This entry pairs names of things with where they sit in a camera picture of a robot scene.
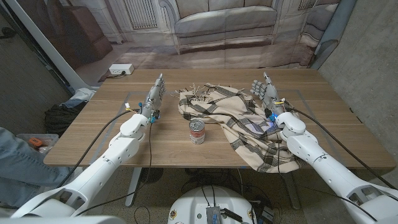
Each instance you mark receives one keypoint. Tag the red white labelled tin can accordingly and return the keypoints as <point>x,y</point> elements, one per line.
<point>197,132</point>

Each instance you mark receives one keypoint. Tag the grey finned torso module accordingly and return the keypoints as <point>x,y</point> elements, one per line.
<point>213,215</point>

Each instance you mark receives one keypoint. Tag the black bag on floor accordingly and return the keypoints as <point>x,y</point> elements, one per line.
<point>60,116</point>

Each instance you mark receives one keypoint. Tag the grey table leg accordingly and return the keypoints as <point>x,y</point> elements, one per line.
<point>291,189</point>

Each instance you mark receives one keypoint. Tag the clear plastic storage bin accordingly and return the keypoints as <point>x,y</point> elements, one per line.
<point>46,140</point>

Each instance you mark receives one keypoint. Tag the white slanted frame post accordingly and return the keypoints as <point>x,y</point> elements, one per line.
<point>46,43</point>

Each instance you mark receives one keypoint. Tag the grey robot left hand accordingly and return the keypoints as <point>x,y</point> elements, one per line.
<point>153,99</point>

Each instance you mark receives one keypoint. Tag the beige plaid fringed scarf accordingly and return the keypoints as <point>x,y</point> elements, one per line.
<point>236,109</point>

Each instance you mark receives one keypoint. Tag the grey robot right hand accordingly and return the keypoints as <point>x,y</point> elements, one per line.
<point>270,93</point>

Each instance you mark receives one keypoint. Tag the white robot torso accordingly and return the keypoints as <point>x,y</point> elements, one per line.
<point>189,205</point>

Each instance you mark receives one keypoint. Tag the white table leg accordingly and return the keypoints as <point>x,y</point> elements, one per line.
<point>133,186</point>

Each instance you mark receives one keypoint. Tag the orange tool in bin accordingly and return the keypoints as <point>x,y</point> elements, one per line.
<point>35,142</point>

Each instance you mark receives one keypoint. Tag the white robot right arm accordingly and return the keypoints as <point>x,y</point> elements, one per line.
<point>323,165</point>

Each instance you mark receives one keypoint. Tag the white power strip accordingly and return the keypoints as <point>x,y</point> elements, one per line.
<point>120,68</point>

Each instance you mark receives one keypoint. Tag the person leg in jeans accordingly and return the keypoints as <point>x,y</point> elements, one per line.
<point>21,168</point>

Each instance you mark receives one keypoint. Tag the printed sofa room backdrop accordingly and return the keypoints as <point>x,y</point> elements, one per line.
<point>217,46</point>

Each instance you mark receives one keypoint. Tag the white blue crumpled cloth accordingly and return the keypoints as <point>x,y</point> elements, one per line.
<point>81,95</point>

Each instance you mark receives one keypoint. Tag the blue grey padded post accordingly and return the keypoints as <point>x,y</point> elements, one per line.
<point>335,25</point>

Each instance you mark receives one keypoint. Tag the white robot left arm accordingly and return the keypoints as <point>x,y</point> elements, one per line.
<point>109,161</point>

